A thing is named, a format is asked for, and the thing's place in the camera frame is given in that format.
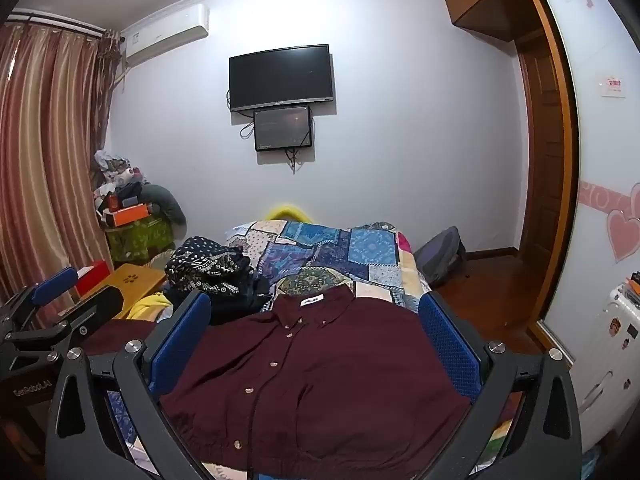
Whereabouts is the orange box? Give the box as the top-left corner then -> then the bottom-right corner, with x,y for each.
111,203 -> 153,227

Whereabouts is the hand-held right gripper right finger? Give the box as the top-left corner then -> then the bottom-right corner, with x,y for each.
418,291 -> 584,480

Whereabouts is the black wall television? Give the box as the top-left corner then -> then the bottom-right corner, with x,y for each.
228,44 -> 335,112

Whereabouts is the pink heart sticker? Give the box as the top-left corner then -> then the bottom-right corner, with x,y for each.
606,207 -> 640,263

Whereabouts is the green printed cloth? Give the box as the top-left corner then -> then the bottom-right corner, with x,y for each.
105,217 -> 176,263

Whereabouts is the pile of household clutter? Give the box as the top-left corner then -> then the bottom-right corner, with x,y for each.
92,149 -> 188,241

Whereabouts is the red box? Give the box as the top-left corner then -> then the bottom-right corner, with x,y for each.
75,260 -> 111,298

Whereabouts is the wooden overhead cabinet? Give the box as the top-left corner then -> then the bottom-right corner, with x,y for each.
440,0 -> 541,43

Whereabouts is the blue patchwork quilt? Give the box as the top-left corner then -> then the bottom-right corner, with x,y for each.
107,219 -> 423,466

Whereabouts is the dark patterned clothes pile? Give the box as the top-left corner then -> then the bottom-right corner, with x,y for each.
164,236 -> 273,326

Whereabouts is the white air conditioner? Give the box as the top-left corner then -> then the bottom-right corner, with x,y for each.
120,3 -> 209,68

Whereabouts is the maroon button shirt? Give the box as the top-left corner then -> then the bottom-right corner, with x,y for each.
82,287 -> 473,473

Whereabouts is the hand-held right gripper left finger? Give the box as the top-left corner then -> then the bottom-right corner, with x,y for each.
45,291 -> 212,480

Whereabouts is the grey backpack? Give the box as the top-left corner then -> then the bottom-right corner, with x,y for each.
412,226 -> 468,288

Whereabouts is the yellow cloth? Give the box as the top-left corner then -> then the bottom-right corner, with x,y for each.
125,294 -> 173,322

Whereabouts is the striped red curtain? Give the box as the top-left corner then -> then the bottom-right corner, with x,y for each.
0,10 -> 126,306

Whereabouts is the yellow plastic object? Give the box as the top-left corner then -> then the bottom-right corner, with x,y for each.
264,203 -> 311,222

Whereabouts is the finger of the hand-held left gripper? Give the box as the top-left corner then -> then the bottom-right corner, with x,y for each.
0,287 -> 125,361
0,266 -> 79,333

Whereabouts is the white sliding wardrobe door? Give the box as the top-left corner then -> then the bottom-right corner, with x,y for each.
520,0 -> 640,361

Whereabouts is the grey green cushion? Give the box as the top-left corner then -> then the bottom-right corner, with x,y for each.
142,184 -> 187,228

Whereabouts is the small black wall monitor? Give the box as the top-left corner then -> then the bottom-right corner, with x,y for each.
253,105 -> 314,152

